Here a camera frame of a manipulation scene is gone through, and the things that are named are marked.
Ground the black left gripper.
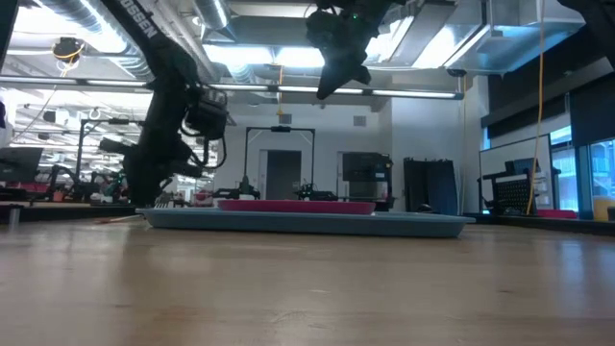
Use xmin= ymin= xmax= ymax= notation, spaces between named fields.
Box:
xmin=99 ymin=86 xmax=204 ymax=207

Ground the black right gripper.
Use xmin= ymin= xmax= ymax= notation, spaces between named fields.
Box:
xmin=316 ymin=2 xmax=383 ymax=101

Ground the metal fork orange handle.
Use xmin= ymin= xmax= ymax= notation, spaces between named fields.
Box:
xmin=94 ymin=201 xmax=169 ymax=226

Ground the red plastic plate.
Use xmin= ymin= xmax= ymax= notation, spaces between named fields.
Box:
xmin=216 ymin=199 xmax=378 ymax=216

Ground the blue plastic tray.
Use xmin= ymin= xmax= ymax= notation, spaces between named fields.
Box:
xmin=135 ymin=206 xmax=477 ymax=239

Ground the long ceiling tube light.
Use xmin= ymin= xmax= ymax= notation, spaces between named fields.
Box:
xmin=0 ymin=75 xmax=465 ymax=101

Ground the dark background table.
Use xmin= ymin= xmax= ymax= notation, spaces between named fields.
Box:
xmin=0 ymin=204 xmax=138 ymax=225
xmin=473 ymin=213 xmax=615 ymax=236

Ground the bright ceiling light panel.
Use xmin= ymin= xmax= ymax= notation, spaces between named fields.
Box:
xmin=202 ymin=43 xmax=328 ymax=69

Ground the black monitor cart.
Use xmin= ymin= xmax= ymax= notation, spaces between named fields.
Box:
xmin=341 ymin=152 xmax=396 ymax=211

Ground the dark grey door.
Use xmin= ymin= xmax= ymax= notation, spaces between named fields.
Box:
xmin=265 ymin=149 xmax=303 ymax=201

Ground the black monitor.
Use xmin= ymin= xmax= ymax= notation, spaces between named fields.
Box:
xmin=0 ymin=146 xmax=44 ymax=185

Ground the dark folding panel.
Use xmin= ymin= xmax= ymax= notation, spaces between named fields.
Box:
xmin=403 ymin=157 xmax=458 ymax=216

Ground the whiteboard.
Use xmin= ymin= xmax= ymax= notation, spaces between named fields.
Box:
xmin=478 ymin=134 xmax=554 ymax=215

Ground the black perforated desk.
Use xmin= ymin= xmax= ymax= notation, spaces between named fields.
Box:
xmin=477 ymin=157 xmax=562 ymax=217

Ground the flat red bin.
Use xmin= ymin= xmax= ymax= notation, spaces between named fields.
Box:
xmin=536 ymin=209 xmax=578 ymax=220

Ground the yellow container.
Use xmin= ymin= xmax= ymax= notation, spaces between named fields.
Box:
xmin=592 ymin=196 xmax=615 ymax=222

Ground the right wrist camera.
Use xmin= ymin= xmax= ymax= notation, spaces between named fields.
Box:
xmin=306 ymin=8 xmax=340 ymax=49

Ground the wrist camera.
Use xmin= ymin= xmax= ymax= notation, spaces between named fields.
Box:
xmin=184 ymin=88 xmax=230 ymax=141
xmin=306 ymin=8 xmax=340 ymax=49

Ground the black gantry frame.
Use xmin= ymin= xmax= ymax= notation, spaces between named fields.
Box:
xmin=243 ymin=125 xmax=316 ymax=201
xmin=76 ymin=118 xmax=145 ymax=201

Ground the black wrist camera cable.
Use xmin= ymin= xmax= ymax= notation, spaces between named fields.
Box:
xmin=178 ymin=117 xmax=229 ymax=170

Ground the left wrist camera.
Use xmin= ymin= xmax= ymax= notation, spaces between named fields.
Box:
xmin=184 ymin=88 xmax=230 ymax=141

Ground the small silver ventilation duct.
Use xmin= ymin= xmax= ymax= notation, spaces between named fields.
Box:
xmin=194 ymin=0 xmax=232 ymax=31

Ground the silver metal duct hood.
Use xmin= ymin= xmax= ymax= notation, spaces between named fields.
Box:
xmin=383 ymin=0 xmax=585 ymax=77

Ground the black yellow cable reel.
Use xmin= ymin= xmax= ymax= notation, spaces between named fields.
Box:
xmin=51 ymin=37 xmax=86 ymax=63

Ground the large silver ventilation duct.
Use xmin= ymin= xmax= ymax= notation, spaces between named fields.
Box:
xmin=36 ymin=0 xmax=164 ymax=83

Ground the yellow hanging cable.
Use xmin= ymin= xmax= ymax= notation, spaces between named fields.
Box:
xmin=525 ymin=0 xmax=547 ymax=216

